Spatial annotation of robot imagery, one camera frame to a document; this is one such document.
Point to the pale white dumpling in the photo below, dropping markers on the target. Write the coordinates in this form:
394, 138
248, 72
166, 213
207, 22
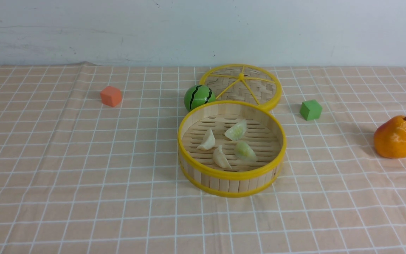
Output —
237, 131

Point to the orange toy pear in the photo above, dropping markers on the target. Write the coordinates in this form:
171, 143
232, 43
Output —
390, 138

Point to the greenish dumpling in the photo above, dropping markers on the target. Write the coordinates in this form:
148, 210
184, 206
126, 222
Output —
244, 152

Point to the orange foam cube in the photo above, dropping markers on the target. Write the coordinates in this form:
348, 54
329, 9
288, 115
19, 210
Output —
111, 96

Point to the green foam cube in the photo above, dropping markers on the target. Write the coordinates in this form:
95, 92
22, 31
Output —
310, 110

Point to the cream dumpling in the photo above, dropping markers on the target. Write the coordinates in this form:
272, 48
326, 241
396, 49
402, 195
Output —
208, 141

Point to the yellow bamboo steamer tray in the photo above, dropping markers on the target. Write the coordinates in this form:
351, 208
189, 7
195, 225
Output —
264, 135

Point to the green toy watermelon ball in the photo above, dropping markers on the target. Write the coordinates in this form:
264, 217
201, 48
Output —
197, 96

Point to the yellow bamboo steamer lid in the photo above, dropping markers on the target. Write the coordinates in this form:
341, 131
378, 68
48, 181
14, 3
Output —
245, 83

